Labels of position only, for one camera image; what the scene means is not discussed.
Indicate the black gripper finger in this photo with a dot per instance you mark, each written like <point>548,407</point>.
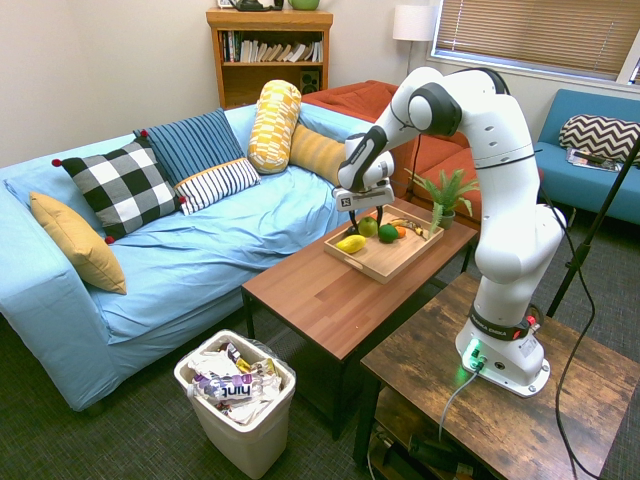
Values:
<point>354,220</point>
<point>380,214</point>

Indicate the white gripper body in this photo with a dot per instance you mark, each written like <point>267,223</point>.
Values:
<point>362,197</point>

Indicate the green apple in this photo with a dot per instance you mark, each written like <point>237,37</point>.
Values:
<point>368,227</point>

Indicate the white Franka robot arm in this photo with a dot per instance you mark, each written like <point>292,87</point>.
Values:
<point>500,150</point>

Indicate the wooden serving tray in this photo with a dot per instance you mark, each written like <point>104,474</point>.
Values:
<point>387,260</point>

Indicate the green round fruit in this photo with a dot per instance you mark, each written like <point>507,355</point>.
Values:
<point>387,234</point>

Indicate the yellow mango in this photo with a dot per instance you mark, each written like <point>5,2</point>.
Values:
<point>351,244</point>

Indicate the small orange fruit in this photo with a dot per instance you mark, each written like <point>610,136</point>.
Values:
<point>401,232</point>

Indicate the browned banana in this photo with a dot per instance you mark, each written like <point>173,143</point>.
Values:
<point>410,226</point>

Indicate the yellow striped pillow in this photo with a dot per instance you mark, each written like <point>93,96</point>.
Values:
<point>317,150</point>

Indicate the potted green fern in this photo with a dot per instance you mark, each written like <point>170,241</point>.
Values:
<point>445,195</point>

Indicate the wooden coffee table black legs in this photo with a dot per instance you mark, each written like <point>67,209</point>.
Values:
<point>320,305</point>

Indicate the orange sofa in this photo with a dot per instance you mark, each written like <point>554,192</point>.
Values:
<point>365,102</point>

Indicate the yellow patterned bolster pillow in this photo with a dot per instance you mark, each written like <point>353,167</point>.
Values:
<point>274,125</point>

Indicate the black bookshelf speaker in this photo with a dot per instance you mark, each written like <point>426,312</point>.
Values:
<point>310,81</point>

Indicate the white navy striped pillow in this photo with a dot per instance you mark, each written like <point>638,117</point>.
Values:
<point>220,182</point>

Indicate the wooden bookshelf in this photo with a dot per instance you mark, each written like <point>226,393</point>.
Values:
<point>270,80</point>

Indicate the light blue sofa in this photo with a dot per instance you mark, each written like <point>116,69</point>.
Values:
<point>200,260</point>

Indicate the blue striped pillow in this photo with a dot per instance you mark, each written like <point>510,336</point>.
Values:
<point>192,142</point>

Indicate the white shade floor lamp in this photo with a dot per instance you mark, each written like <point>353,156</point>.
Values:
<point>414,22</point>

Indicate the white spine book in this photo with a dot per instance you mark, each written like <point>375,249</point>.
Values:
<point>248,51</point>

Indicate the red emergency stop button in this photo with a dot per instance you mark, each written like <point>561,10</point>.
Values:
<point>534,320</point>

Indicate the teal blue couch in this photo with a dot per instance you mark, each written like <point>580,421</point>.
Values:
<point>565,180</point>

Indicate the green ceramic pot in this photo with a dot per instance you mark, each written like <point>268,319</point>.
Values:
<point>304,4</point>

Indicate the dark spine book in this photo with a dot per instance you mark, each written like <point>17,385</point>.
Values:
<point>226,46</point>

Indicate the purple hint bottle wrapper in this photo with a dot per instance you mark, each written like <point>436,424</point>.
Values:
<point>225,387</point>

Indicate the magazine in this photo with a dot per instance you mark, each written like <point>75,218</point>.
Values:
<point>587,160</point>

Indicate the black object on shelf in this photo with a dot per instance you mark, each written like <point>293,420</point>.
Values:
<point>252,4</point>

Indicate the black white chevron pillow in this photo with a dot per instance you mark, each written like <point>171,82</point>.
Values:
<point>600,137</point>

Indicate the black white checkered pillow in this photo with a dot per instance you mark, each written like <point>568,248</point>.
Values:
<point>120,185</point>

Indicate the wooden window blinds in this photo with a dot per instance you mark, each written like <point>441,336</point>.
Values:
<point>535,30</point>

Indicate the black power adapter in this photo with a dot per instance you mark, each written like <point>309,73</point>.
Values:
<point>432,450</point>

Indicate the rustic brown side table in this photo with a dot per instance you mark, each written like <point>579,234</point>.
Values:
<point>500,425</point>

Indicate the white plastic trash bin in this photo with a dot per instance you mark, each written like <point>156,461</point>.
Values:
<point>250,440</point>

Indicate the mustard yellow pillow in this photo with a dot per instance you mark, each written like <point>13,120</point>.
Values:
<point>80,245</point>

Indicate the black camera stand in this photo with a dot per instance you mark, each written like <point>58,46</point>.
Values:
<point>595,225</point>

